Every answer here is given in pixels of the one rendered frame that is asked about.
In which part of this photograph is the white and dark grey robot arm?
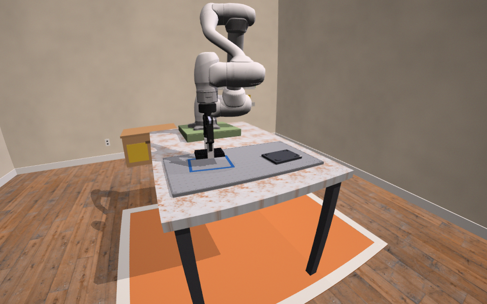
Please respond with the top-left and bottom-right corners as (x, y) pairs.
(188, 3), (265, 131)

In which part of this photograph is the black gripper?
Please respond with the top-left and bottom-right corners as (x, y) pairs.
(199, 103), (216, 159)

